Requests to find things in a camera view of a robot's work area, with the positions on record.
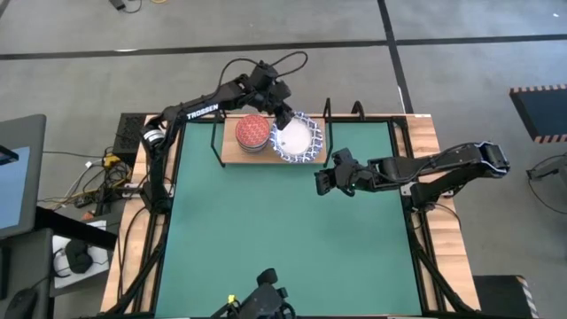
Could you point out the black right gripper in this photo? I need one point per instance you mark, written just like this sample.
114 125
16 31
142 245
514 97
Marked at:
347 177

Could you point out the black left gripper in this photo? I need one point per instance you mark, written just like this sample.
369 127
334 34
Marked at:
272 97

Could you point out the blue white paper bowl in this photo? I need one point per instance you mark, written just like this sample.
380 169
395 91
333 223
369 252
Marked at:
299 142

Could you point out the red zigzag patterned bowl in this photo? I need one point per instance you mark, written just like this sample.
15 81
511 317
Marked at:
252 130

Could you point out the navy grey patterned bowl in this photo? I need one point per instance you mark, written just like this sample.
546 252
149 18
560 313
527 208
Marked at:
253 150

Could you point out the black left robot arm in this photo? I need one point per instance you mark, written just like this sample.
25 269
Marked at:
199 111

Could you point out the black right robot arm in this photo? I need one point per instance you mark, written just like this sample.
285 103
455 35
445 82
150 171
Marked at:
434 166

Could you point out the green table mat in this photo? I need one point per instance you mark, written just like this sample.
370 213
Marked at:
266 230

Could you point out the black arched clamp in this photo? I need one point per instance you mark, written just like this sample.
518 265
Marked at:
358 103

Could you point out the black jointed device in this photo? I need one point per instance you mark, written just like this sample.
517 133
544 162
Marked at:
266 301

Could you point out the black vented box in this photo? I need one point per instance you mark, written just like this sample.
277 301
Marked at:
128 133

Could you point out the black power adapter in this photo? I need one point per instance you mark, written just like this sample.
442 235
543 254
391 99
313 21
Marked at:
117 3

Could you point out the black case with striped corner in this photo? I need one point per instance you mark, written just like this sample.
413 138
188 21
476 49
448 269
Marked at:
496 297

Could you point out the black box with striped edge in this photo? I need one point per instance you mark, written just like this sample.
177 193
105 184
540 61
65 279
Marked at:
545 113

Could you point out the white paper sheet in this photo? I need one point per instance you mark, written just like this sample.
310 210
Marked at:
101 266

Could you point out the black side desk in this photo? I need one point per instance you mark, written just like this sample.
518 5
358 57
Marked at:
75 228

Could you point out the grey monitor with blue screen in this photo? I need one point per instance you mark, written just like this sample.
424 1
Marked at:
17 190

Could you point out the black computer mouse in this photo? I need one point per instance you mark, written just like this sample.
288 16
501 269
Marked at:
21 305

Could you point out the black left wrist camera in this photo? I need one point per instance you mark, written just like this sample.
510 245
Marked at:
263 75

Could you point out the wooden shelf with black frame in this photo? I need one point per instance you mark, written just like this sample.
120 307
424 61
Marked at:
230 153

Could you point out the black aluminium table frame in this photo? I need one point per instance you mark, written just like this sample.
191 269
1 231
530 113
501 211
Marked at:
158 266

